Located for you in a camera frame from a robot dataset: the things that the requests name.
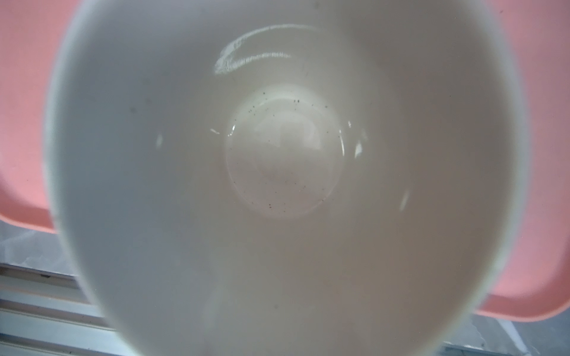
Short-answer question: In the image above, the purple handled white mug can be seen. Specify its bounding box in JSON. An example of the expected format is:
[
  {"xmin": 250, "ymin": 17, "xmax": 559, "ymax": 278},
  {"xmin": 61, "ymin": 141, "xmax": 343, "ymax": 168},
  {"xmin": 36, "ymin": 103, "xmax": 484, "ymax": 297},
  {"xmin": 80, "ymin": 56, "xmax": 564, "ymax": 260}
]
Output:
[{"xmin": 44, "ymin": 1, "xmax": 529, "ymax": 355}]

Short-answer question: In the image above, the pink rectangular tray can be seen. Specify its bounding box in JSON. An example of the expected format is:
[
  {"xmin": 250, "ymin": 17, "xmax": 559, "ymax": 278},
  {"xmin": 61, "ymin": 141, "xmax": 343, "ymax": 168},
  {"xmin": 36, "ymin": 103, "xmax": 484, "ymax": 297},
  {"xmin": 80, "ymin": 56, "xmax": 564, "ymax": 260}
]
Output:
[{"xmin": 1, "ymin": 1, "xmax": 569, "ymax": 322}]

